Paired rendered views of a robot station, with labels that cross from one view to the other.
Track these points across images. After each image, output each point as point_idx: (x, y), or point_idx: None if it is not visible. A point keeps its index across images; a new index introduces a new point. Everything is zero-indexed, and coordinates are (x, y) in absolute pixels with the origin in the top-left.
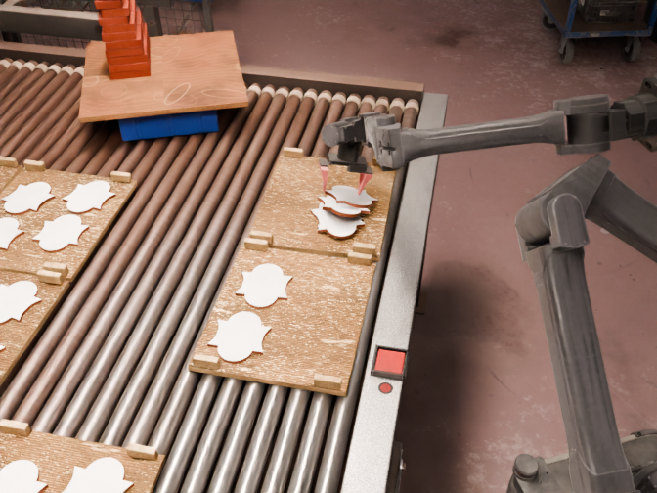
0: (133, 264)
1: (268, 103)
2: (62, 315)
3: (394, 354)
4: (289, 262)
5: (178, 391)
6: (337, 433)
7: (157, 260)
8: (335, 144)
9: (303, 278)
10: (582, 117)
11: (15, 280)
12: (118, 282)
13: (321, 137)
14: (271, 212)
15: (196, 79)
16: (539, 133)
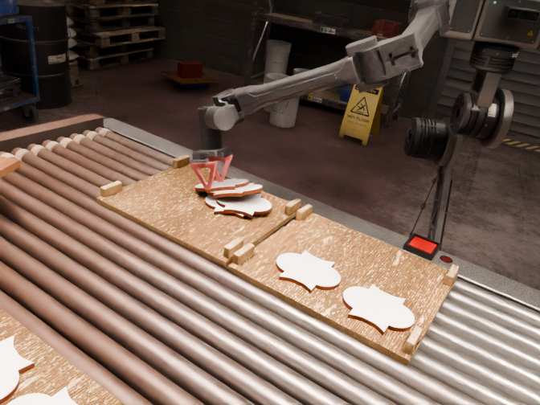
0: (186, 366)
1: None
2: None
3: (416, 240)
4: (279, 247)
5: (438, 384)
6: (497, 296)
7: (196, 341)
8: (232, 124)
9: (306, 247)
10: (442, 6)
11: None
12: (209, 394)
13: (92, 175)
14: (191, 233)
15: None
16: (437, 22)
